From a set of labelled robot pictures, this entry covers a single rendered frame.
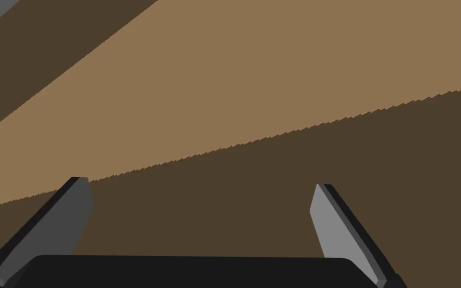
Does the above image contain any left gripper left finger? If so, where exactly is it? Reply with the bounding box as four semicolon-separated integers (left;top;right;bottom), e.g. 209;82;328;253
0;176;94;288

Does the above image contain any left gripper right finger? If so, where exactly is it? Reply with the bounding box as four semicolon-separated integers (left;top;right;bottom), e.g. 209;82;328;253
309;183;399;288

